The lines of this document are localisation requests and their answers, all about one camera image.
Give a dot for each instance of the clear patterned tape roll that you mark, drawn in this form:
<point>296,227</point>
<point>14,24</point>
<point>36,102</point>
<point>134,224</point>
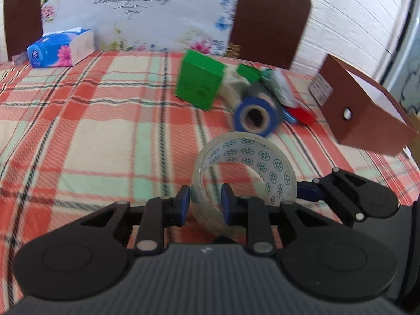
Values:
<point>251,165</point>

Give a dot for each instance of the brown cardboard storage box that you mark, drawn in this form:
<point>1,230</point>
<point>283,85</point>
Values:
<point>360,112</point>

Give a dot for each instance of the small green box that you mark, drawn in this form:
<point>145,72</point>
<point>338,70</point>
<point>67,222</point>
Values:
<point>250,73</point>

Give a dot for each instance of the green white snack packet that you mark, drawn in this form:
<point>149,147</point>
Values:
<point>276,82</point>

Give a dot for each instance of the red tape roll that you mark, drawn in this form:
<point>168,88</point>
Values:
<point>303,115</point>

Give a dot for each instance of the dark brown headboard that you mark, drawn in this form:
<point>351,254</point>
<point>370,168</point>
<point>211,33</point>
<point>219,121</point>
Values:
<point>264,31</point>

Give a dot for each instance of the blue tape roll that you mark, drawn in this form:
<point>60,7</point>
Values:
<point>258,111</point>

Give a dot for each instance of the floral plastic-wrapped pillow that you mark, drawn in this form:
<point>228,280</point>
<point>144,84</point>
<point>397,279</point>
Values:
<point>146,25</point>

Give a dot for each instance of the cotton swab pack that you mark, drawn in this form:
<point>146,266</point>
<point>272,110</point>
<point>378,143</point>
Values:
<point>232,89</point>

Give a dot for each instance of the blue tissue pack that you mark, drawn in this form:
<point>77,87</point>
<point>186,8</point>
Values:
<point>62,49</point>

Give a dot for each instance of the large green box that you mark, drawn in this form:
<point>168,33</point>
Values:
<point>199,79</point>

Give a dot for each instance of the plaid bed sheet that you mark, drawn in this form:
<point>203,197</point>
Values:
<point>75,139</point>

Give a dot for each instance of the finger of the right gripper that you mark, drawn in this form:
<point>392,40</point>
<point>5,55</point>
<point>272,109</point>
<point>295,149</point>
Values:
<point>309,192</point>

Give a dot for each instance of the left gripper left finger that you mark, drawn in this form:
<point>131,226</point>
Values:
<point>159,213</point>

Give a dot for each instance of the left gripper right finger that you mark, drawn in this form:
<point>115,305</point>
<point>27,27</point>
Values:
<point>255,216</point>

